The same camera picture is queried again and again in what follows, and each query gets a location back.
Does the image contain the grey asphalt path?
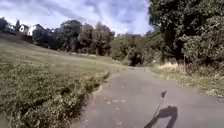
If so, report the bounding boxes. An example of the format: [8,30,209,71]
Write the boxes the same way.
[69,65,224,128]

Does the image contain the row of trees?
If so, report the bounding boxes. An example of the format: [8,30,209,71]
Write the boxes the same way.
[0,17,158,66]

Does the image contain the grass slope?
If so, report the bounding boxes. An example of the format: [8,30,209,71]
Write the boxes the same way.
[0,33,134,128]

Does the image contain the large dense trees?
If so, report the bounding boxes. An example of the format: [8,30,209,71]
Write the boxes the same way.
[146,0,224,69]

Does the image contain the grass verge with dry weeds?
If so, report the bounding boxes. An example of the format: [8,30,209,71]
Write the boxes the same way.
[146,59,224,98]

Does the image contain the white house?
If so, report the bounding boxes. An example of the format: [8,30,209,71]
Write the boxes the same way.
[18,23,37,36]

